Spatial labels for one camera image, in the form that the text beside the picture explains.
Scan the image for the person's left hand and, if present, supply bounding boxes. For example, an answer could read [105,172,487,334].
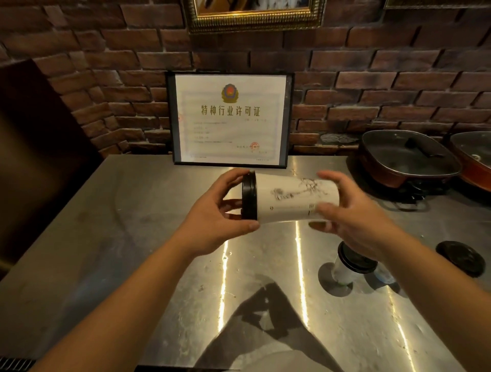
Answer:
[173,169,261,258]

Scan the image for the person's right hand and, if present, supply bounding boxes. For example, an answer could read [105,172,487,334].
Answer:
[308,170,402,262]

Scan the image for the black plastic cup lid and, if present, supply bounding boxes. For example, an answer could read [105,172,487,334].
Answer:
[337,241,379,274]
[436,240,486,277]
[241,171,259,221]

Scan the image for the white printed paper cup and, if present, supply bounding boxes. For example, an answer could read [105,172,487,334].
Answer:
[255,173,341,224]

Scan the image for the person's left forearm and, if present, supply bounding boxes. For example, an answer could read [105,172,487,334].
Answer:
[29,230,206,372]

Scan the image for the person's right forearm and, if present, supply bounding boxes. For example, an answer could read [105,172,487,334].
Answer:
[378,230,491,372]

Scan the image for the red electric skillet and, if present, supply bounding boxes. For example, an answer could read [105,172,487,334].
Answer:
[358,130,463,193]
[446,131,491,192]

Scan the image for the glass skillet lid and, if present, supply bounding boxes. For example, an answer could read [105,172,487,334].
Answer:
[362,130,462,178]
[450,131,491,170]

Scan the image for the black framed certificate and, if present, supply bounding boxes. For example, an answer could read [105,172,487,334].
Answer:
[166,71,295,169]

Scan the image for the gold ornate picture frame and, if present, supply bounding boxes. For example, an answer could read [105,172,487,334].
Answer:
[182,0,327,34]

